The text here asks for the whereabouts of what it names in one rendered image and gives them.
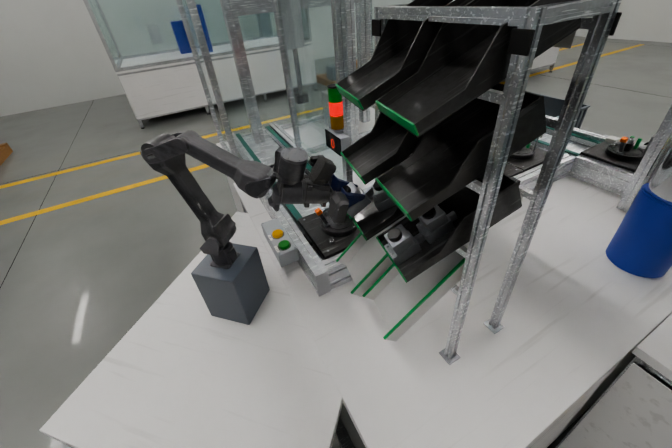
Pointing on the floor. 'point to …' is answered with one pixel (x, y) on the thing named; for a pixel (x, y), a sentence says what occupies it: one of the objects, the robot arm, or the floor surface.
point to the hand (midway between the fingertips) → (348, 191)
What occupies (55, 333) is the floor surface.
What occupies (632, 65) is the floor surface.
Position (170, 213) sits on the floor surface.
